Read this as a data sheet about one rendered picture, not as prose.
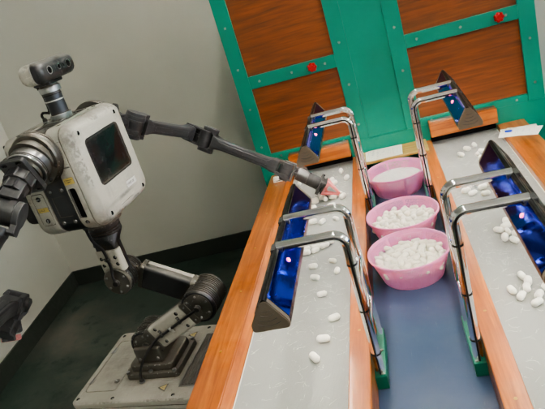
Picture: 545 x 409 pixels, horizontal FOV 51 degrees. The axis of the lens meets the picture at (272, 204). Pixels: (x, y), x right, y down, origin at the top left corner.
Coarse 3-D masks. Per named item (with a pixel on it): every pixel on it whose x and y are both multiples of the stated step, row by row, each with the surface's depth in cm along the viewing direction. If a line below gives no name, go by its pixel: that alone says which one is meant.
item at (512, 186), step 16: (496, 144) 153; (480, 160) 158; (496, 160) 145; (512, 176) 133; (496, 192) 138; (512, 192) 129; (512, 208) 127; (528, 208) 119; (544, 208) 121; (512, 224) 125; (528, 224) 116; (544, 224) 110; (528, 240) 114; (544, 240) 108; (544, 256) 106; (544, 272) 104
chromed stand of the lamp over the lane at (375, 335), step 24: (288, 216) 146; (312, 216) 145; (288, 240) 133; (312, 240) 131; (336, 240) 130; (360, 264) 145; (360, 288) 135; (360, 312) 138; (384, 336) 159; (384, 360) 148; (384, 384) 143
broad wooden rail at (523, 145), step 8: (520, 120) 262; (504, 128) 258; (512, 136) 247; (520, 136) 244; (528, 136) 242; (536, 136) 239; (512, 144) 240; (520, 144) 237; (528, 144) 234; (536, 144) 232; (544, 144) 230; (520, 152) 230; (528, 152) 228; (536, 152) 225; (544, 152) 223; (528, 160) 221; (536, 160) 219; (544, 160) 217; (528, 168) 218; (536, 168) 212; (544, 168) 210; (536, 176) 208; (544, 176) 205; (544, 184) 199
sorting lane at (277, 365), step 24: (336, 168) 281; (312, 192) 261; (336, 264) 195; (312, 288) 185; (336, 288) 181; (312, 312) 172; (336, 312) 169; (264, 336) 168; (288, 336) 165; (312, 336) 162; (336, 336) 159; (264, 360) 158; (288, 360) 155; (336, 360) 149; (240, 384) 152; (264, 384) 149; (288, 384) 146; (312, 384) 143; (336, 384) 141; (240, 408) 143; (264, 408) 140; (288, 408) 138; (312, 408) 136; (336, 408) 133
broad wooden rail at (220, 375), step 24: (288, 192) 268; (264, 216) 245; (264, 240) 223; (240, 264) 210; (264, 264) 206; (240, 288) 194; (240, 312) 179; (216, 336) 171; (240, 336) 168; (216, 360) 160; (240, 360) 159; (216, 384) 150; (192, 408) 144; (216, 408) 142
